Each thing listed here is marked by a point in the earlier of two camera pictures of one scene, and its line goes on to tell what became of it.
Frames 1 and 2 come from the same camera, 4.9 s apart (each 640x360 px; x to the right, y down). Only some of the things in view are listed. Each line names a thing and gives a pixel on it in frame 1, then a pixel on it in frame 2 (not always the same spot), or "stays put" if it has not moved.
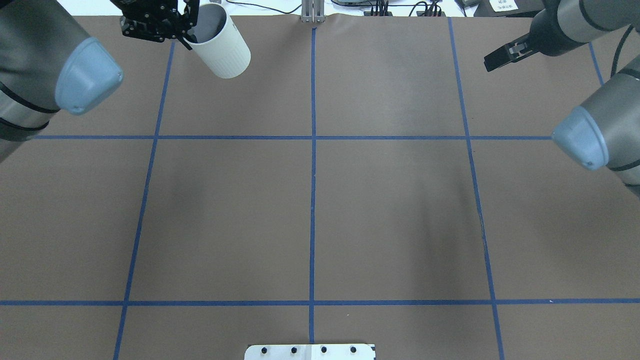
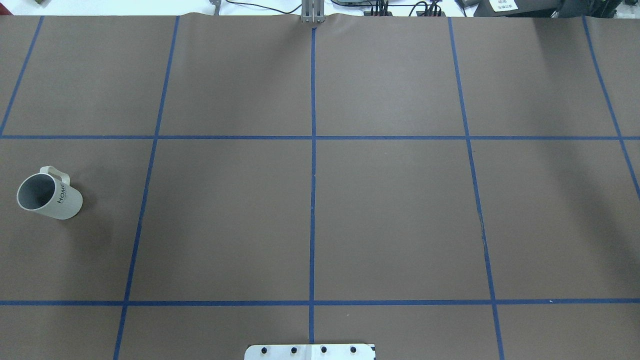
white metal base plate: (310, 352) stays put
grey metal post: (312, 11) stays put
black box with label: (508, 8) stays put
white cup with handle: (220, 44) -> (49, 193)
